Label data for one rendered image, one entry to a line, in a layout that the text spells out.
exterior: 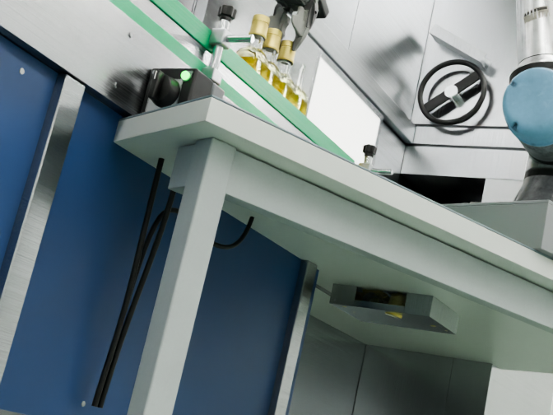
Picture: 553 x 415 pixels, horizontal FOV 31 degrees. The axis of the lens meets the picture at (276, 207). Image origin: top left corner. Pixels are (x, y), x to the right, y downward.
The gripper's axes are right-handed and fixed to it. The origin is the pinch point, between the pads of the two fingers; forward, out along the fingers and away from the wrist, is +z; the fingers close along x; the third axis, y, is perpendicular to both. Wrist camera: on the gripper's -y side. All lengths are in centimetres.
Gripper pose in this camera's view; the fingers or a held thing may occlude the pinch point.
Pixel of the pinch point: (287, 46)
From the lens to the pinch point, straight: 207.4
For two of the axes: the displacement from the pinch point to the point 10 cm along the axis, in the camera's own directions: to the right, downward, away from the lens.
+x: 8.5, 0.6, -5.2
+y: -4.8, -3.2, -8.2
